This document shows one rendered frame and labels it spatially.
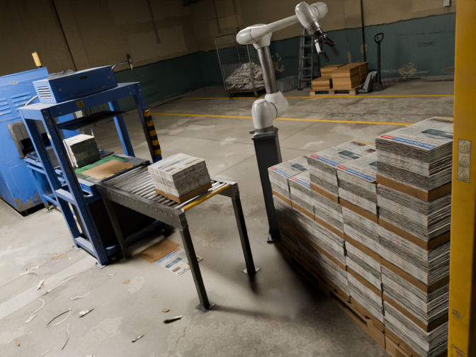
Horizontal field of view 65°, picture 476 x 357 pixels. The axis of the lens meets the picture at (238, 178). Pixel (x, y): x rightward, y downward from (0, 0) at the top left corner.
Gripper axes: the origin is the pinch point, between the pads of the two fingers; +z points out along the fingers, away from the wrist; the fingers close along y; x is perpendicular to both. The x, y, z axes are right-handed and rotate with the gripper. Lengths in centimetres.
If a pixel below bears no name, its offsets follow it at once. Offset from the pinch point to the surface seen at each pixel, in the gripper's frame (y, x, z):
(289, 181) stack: 57, -43, 54
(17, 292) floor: 208, -270, 12
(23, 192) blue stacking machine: 122, -426, -95
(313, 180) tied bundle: 68, -13, 56
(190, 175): 96, -81, 12
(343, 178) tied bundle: 79, 16, 58
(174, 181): 109, -82, 9
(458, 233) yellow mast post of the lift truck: 128, 84, 72
